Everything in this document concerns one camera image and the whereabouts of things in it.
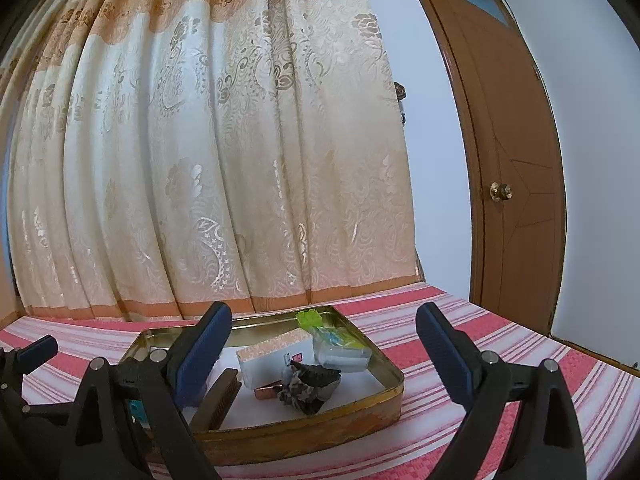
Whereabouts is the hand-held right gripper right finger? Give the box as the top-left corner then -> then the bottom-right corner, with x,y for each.
416,302 -> 586,480

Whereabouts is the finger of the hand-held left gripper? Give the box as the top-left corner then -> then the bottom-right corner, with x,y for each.
0,335 -> 58,376

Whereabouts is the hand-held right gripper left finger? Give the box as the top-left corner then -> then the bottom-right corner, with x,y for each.
60,301 -> 233,480

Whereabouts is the white box with red label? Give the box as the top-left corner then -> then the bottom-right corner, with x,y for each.
236,331 -> 317,390

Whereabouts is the clear plastic box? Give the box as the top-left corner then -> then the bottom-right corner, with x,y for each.
312,327 -> 373,373

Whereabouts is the gold metal tin tray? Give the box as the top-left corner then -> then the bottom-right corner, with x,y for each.
117,305 -> 406,456

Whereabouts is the red white striped blanket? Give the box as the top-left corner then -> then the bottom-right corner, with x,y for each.
0,282 -> 640,480

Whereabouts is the small copper-coloured piece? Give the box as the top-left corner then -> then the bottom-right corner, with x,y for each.
252,380 -> 283,401

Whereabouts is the cream floral curtain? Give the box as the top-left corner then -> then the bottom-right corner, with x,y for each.
0,0 -> 423,323

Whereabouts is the brown wooden door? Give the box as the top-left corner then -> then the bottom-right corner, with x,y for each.
397,0 -> 568,336

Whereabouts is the curtain tieback hook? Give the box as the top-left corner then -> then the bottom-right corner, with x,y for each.
394,82 -> 408,126

